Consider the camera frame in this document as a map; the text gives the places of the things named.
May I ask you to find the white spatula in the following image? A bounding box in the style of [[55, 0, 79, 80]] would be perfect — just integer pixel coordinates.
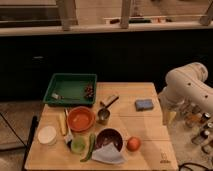
[[64, 108, 73, 146]]

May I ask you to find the small wooden block brush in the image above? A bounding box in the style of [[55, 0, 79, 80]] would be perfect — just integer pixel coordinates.
[[100, 95, 116, 107]]

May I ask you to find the grey cloth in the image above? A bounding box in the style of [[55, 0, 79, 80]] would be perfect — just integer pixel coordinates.
[[92, 143, 125, 164]]

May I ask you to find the green plastic tray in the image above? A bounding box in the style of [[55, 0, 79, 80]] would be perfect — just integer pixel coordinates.
[[43, 73, 97, 107]]

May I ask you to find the bunch of dark grapes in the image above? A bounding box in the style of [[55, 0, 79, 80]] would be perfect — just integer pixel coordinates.
[[84, 84, 94, 99]]

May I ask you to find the green cup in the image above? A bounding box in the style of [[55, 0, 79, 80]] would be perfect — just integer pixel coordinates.
[[71, 136, 86, 154]]

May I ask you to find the dark purple bowl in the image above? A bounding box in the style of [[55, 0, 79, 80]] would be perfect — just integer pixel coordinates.
[[95, 128, 123, 151]]

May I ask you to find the black cable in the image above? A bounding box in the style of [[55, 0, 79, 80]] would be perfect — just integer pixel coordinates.
[[178, 161, 213, 171]]

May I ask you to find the blue sponge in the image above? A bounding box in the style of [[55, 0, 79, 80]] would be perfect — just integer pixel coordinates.
[[135, 99, 154, 111]]

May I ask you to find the spice jar rack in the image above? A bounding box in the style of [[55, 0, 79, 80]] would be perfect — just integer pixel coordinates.
[[185, 106, 213, 154]]

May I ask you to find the green cucumber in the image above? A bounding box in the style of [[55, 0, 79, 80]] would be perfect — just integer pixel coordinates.
[[80, 133, 96, 162]]

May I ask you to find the white round container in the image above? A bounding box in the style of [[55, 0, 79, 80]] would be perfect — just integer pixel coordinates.
[[37, 126, 57, 145]]

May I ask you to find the orange bowl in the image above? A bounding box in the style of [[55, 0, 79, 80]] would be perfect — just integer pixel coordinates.
[[67, 106, 95, 132]]

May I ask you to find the metal cup with handle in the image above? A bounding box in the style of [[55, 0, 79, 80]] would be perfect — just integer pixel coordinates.
[[98, 96, 119, 125]]

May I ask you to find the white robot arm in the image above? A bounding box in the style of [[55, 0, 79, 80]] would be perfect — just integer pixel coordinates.
[[158, 62, 213, 125]]

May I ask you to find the yellow corn cob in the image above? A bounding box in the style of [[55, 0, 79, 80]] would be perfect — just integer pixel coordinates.
[[59, 113, 67, 136]]

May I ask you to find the black table leg stand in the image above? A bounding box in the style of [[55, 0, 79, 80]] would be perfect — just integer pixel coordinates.
[[21, 116, 38, 171]]

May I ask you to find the metal fork in tray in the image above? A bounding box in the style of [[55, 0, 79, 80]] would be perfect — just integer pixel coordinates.
[[51, 93, 80, 100]]

